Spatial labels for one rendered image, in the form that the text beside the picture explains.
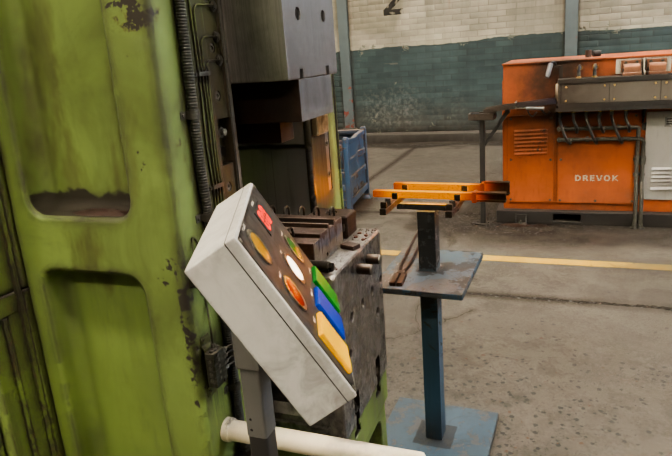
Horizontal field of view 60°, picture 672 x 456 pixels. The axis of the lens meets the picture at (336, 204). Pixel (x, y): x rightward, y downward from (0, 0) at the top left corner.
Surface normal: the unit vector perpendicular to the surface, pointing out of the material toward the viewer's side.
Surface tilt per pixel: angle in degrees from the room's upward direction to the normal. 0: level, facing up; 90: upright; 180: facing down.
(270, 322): 90
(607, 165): 90
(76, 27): 89
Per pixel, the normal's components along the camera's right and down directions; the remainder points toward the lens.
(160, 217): -0.35, 0.24
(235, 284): 0.07, 0.24
